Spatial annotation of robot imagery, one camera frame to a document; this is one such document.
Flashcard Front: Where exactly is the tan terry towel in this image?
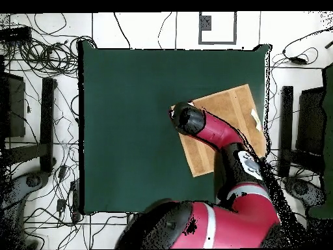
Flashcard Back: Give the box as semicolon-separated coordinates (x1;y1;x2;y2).
170;83;268;178

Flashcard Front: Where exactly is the black flat box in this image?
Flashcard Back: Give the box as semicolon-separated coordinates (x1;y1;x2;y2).
296;87;326;154
0;72;26;138

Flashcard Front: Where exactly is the dark green table cloth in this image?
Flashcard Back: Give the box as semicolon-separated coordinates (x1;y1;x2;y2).
77;40;273;216

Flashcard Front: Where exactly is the black power strip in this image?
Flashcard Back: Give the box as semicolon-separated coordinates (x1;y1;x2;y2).
69;180;81;222

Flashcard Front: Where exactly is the black stand foot bar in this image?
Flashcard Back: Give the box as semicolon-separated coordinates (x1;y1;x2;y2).
39;77;57;173
278;85;294;178

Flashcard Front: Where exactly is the grey office chair base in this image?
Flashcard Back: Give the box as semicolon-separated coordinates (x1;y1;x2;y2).
7;170;51;206
282;176;327;209

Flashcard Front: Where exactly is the black power adapter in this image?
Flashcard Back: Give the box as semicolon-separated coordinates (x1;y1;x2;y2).
287;56;308;65

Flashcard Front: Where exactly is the dark green fabric sheet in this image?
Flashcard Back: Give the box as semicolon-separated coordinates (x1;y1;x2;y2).
308;62;333;219

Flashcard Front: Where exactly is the long black box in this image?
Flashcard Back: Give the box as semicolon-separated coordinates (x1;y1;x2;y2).
0;25;33;42

